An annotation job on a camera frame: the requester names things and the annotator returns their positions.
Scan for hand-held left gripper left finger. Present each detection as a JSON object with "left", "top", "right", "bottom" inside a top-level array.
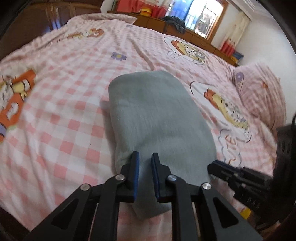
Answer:
[{"left": 23, "top": 151, "right": 140, "bottom": 241}]

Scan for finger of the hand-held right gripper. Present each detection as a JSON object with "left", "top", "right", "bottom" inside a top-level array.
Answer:
[{"left": 207, "top": 160, "right": 244, "bottom": 186}]

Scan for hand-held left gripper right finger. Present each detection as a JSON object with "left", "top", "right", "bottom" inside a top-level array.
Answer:
[{"left": 151, "top": 152, "right": 264, "bottom": 241}]

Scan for grey pants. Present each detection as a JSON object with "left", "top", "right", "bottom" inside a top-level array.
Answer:
[{"left": 107, "top": 71, "right": 216, "bottom": 219}]

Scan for pink checked pillow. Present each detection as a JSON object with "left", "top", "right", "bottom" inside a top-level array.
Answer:
[{"left": 233, "top": 62, "right": 287, "bottom": 132}]

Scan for pink checked printed blanket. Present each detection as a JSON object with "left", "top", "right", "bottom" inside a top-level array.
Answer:
[{"left": 0, "top": 13, "right": 287, "bottom": 241}]

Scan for blue box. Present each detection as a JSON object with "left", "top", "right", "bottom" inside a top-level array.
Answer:
[{"left": 231, "top": 51, "right": 245, "bottom": 66}]

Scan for red books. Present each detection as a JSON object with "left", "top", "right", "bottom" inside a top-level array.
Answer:
[{"left": 220, "top": 38, "right": 237, "bottom": 56}]

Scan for white curtain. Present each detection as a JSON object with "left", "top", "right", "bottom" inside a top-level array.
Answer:
[{"left": 228, "top": 10, "right": 251, "bottom": 47}]

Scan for wooden headboard cabinet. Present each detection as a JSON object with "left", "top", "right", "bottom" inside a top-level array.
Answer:
[{"left": 107, "top": 10, "right": 238, "bottom": 67}]

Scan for dark cloth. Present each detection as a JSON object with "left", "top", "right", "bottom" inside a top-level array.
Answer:
[{"left": 162, "top": 16, "right": 186, "bottom": 33}]

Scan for window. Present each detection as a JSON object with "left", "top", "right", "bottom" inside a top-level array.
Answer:
[{"left": 170, "top": 0, "right": 229, "bottom": 42}]

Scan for red cloth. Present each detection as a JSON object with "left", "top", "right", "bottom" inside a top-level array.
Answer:
[{"left": 117, "top": 0, "right": 173, "bottom": 18}]

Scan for brown wooden wardrobe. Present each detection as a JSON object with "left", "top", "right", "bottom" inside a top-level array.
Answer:
[{"left": 0, "top": 0, "right": 104, "bottom": 61}]

